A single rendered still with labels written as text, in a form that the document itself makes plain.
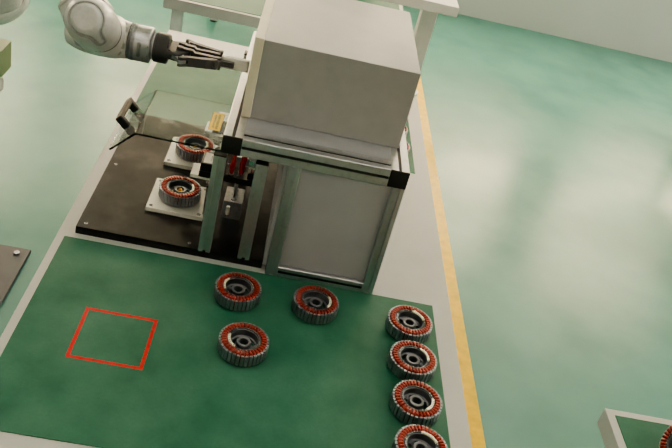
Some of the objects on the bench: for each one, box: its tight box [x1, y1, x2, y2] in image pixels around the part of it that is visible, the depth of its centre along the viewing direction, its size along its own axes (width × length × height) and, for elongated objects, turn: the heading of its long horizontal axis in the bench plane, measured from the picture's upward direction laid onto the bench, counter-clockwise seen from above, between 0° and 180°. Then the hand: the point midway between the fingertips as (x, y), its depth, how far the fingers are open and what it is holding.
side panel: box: [265, 166, 405, 294], centre depth 200 cm, size 28×3×32 cm, turn 69°
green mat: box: [0, 236, 451, 448], centre depth 179 cm, size 94×61×1 cm, turn 69°
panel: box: [262, 164, 288, 265], centre depth 226 cm, size 1×66×30 cm, turn 159°
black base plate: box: [75, 135, 278, 268], centre depth 232 cm, size 47×64×2 cm
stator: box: [158, 176, 202, 207], centre depth 219 cm, size 11×11×4 cm
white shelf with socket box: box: [357, 0, 459, 97], centre depth 303 cm, size 35×37×46 cm
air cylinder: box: [221, 186, 245, 220], centre depth 221 cm, size 5×8×6 cm
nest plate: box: [145, 178, 206, 221], centre depth 220 cm, size 15×15×1 cm
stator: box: [292, 285, 339, 324], centre depth 197 cm, size 11×11×4 cm
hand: (235, 63), depth 203 cm, fingers closed
